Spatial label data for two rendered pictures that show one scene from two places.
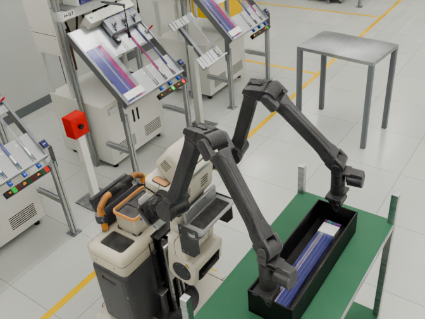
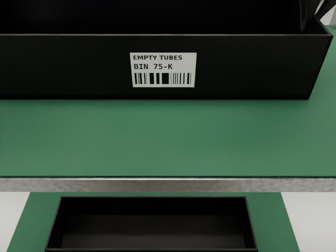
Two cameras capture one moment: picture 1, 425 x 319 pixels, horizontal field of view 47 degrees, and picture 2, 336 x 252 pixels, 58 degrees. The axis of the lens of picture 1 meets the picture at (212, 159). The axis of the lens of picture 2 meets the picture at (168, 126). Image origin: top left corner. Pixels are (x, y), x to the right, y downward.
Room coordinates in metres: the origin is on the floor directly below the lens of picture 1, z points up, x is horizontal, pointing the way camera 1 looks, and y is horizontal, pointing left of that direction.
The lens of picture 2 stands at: (1.55, 0.09, 1.25)
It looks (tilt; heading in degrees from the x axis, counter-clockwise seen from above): 42 degrees down; 232
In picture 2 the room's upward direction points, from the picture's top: straight up
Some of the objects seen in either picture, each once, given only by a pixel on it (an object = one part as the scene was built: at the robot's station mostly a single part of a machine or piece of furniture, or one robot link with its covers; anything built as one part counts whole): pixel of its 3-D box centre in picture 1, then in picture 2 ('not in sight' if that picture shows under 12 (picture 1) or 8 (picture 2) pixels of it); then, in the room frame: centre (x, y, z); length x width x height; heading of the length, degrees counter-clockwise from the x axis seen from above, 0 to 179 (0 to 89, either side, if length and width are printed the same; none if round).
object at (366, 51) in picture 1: (343, 88); not in sight; (3.85, -1.22, 0.40); 0.70 x 0.45 x 0.80; 45
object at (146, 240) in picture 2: not in sight; (153, 231); (1.30, -0.30, 0.41); 0.57 x 0.17 x 0.11; 142
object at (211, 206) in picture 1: (204, 218); not in sight; (1.60, 0.06, 0.99); 0.28 x 0.16 x 0.22; 142
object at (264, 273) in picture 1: (269, 268); not in sight; (1.08, -0.15, 1.21); 0.07 x 0.06 x 0.07; 44
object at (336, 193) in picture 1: (337, 188); not in sight; (1.52, -0.49, 1.15); 0.10 x 0.07 x 0.07; 142
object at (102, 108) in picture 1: (110, 114); not in sight; (3.96, 0.88, 0.31); 0.70 x 0.65 x 0.62; 142
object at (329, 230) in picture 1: (306, 263); not in sight; (1.30, -0.32, 0.98); 0.51 x 0.07 x 0.03; 142
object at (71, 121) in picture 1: (85, 159); not in sight; (3.11, 0.96, 0.39); 0.24 x 0.24 x 0.78; 52
